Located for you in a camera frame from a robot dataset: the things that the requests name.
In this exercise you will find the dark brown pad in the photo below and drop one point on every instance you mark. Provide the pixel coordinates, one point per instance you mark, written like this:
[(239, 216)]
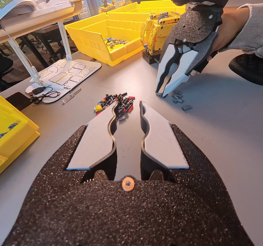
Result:
[(18, 101)]

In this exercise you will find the yellow plastic bin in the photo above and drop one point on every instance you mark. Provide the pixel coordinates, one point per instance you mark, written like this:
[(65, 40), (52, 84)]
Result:
[(18, 147)]

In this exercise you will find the grey straight sleeve piece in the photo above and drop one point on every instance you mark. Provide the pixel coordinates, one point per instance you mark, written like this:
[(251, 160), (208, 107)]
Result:
[(187, 108)]

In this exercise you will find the pile of grey connectors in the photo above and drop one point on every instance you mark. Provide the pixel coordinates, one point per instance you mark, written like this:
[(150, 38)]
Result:
[(177, 100)]

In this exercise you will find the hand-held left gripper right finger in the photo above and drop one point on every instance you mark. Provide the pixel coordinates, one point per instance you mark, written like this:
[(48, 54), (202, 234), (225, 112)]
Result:
[(164, 145)]

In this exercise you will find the yellow block robot model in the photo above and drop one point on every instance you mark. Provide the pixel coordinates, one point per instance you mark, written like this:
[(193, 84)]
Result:
[(156, 34)]

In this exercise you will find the black wrist rest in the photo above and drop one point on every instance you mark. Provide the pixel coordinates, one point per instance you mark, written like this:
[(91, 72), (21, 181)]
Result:
[(246, 69)]

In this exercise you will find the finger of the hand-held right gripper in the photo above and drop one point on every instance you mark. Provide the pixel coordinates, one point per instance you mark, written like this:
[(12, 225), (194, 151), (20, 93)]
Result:
[(163, 65), (185, 65)]

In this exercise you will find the grey desk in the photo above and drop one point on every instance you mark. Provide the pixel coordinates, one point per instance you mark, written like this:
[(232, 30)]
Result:
[(215, 126)]

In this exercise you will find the heap of assorted small parts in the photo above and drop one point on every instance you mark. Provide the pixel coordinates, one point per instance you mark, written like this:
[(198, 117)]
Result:
[(115, 42)]

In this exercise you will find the person's right hand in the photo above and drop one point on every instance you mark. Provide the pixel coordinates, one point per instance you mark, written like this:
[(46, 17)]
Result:
[(228, 28)]

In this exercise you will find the yellow bin with divider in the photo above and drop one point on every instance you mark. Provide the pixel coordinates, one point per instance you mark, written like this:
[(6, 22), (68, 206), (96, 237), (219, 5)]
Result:
[(92, 42)]

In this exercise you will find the white sticker sheet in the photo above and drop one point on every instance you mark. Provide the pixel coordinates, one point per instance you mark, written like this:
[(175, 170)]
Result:
[(65, 77)]

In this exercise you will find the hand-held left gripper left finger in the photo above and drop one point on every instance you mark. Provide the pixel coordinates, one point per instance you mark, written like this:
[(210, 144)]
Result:
[(94, 145)]

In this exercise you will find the heap of dark grey plates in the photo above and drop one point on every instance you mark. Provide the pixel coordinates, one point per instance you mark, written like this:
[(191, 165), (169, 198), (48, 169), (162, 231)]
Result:
[(11, 125)]

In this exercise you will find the person's right forearm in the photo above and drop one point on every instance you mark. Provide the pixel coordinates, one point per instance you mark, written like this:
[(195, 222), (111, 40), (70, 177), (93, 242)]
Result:
[(250, 34)]

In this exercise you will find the white wooden book stand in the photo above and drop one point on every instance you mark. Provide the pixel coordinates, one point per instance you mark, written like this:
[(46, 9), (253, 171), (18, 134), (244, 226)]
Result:
[(65, 44)]

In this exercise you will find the pile of black red pins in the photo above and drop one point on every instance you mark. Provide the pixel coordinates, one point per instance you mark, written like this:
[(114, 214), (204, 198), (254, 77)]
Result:
[(125, 104)]

